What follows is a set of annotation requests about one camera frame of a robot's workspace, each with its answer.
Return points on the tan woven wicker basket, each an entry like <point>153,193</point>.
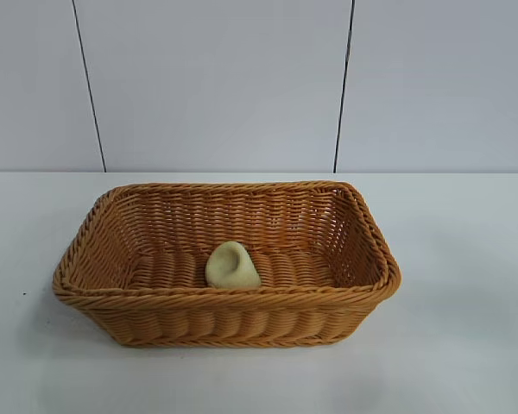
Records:
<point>224,310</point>

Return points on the pale yellow egg yolk pastry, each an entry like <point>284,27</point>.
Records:
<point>231,269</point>

